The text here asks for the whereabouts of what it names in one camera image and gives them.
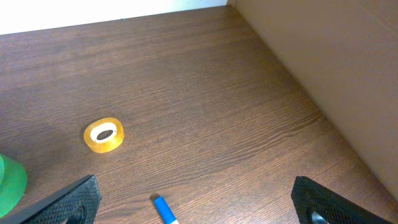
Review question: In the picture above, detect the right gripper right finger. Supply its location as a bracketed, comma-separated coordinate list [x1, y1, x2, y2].
[291, 176, 392, 224]

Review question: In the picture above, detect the green tape roll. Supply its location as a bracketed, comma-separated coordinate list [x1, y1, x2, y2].
[1, 154, 27, 218]

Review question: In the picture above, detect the yellow tape roll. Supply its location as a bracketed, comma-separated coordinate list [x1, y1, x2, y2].
[83, 118, 124, 154]

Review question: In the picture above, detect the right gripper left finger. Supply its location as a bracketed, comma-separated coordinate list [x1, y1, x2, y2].
[1, 175, 102, 224]

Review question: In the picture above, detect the blue white marker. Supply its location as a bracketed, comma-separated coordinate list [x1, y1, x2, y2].
[154, 196, 179, 224]

